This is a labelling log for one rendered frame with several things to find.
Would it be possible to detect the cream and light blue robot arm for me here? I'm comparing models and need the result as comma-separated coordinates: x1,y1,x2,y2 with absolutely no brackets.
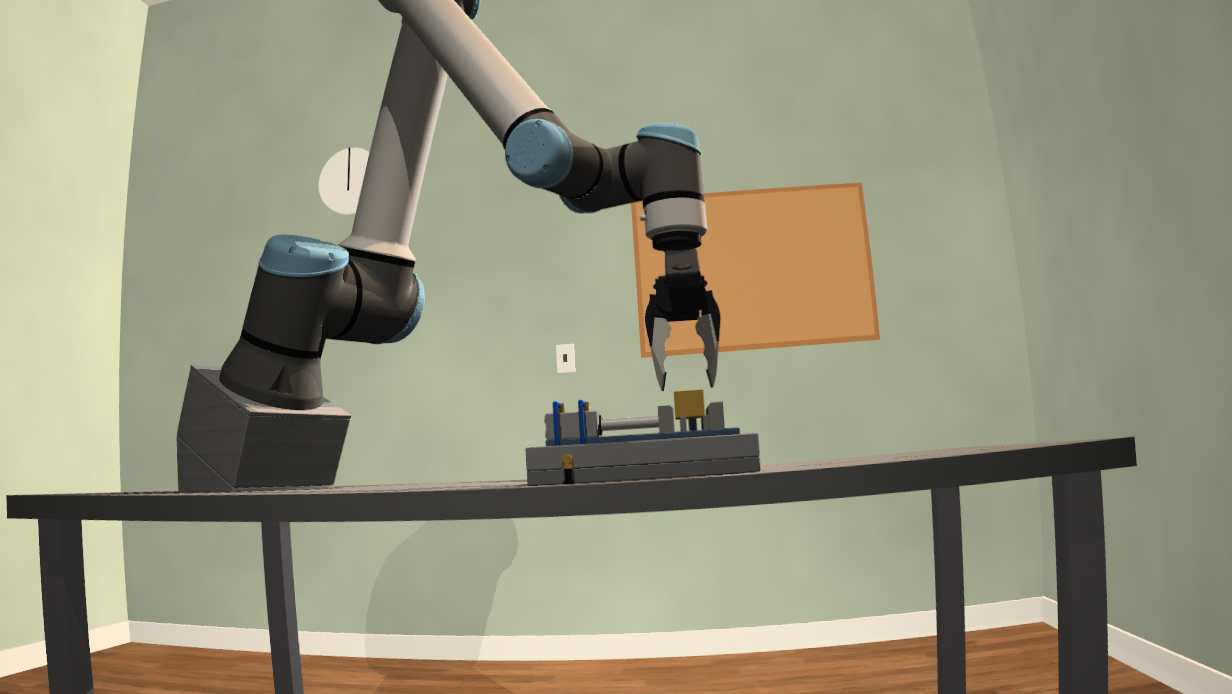
219,0,707,410

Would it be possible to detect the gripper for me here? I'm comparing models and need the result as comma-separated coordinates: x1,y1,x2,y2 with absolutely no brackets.
646,231,721,391

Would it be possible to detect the yellow rectangular block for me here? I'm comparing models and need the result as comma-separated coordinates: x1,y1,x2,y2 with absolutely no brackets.
674,390,705,420

